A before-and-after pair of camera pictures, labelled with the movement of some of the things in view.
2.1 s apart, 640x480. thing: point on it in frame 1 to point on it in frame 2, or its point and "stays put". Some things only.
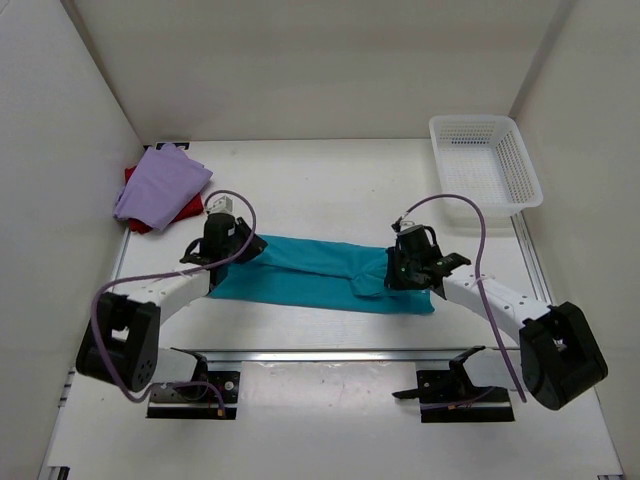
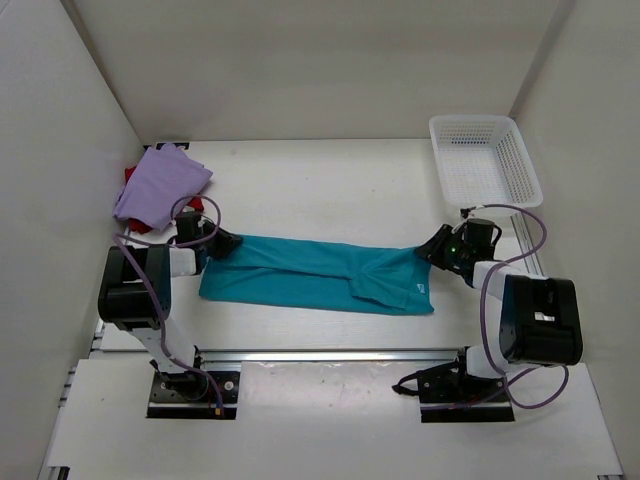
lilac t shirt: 164,186 stays put
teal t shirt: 318,275 stays put
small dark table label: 187,145 stays put
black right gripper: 393,281 to 434,249
